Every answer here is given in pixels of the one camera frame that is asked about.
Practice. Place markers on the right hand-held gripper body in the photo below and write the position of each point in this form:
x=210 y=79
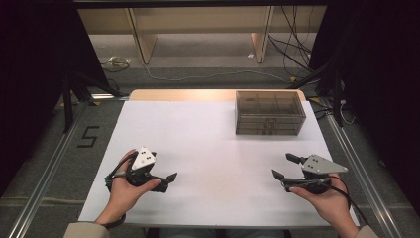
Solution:
x=320 y=167

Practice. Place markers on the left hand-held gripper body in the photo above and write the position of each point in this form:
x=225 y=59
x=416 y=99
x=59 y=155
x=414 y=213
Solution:
x=142 y=160

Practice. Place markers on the smoky clear plastic drawer cabinet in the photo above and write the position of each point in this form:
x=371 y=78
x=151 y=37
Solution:
x=264 y=94

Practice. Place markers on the person's right hand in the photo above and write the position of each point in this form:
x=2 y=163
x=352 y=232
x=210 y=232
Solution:
x=333 y=203

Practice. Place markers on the person's left hand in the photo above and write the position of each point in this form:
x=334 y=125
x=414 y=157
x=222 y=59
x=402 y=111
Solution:
x=122 y=195

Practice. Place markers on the white table board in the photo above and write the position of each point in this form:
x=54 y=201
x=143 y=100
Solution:
x=204 y=165

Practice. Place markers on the black metal stand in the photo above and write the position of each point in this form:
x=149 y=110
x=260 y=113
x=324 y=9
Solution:
x=336 y=105
x=67 y=109

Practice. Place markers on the black curtain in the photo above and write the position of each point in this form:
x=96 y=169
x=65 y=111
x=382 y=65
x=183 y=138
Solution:
x=29 y=82
x=389 y=82

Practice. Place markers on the beige wooden desk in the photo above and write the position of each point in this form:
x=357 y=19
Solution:
x=142 y=39

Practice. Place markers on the long aluminium rail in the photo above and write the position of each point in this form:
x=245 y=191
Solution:
x=33 y=205
x=374 y=198

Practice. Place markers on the short aluminium rail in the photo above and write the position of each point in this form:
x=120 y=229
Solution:
x=109 y=96

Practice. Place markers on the black metal frame bar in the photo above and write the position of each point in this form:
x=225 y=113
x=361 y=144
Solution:
x=198 y=3

